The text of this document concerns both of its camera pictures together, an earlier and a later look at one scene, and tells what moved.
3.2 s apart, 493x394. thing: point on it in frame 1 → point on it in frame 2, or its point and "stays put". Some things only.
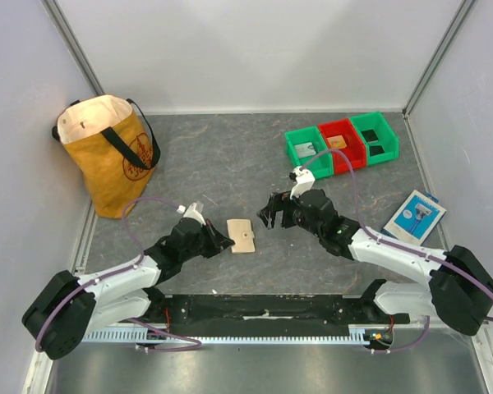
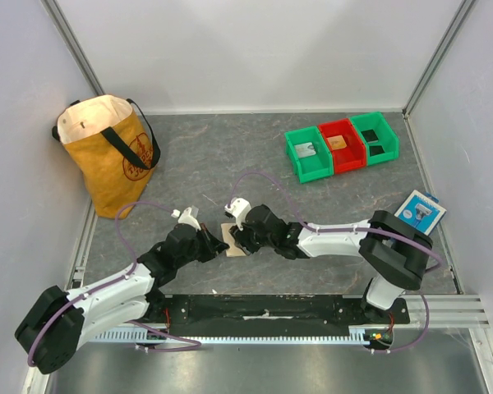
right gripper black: (284, 212) → (243, 234)
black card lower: (375, 149) stays put
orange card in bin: (337, 142) stays put
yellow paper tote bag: (114, 148) stays put
